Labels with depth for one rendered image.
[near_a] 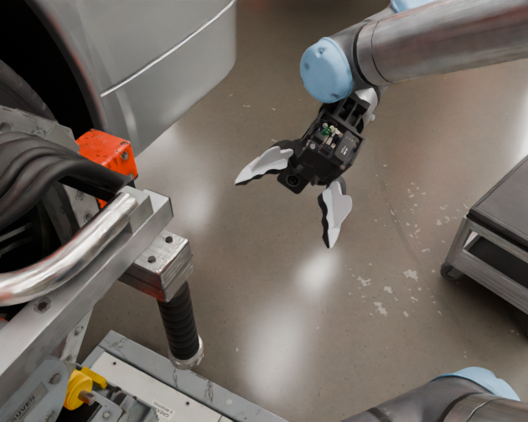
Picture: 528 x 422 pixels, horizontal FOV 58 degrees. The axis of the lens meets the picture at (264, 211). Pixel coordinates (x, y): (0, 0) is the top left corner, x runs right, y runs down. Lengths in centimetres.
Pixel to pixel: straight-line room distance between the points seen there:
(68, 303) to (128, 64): 50
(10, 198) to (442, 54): 42
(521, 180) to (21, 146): 143
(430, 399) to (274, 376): 106
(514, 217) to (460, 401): 116
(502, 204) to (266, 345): 80
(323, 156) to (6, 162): 37
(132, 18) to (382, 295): 116
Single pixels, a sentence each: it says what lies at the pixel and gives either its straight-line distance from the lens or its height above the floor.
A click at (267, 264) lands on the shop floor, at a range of 166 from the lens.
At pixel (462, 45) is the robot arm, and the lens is 51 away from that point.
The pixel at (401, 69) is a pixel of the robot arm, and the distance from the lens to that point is 56.
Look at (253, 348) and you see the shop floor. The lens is 148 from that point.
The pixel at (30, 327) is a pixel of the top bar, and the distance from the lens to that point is 42.
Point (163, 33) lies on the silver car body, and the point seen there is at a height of 93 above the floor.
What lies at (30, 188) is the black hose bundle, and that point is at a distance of 45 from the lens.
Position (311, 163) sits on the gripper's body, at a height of 88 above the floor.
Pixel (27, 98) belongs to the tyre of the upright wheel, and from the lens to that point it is 69.
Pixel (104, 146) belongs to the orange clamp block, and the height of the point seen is 88.
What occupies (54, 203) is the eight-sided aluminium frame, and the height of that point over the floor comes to 85.
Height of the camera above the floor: 130
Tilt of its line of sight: 45 degrees down
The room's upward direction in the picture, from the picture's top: straight up
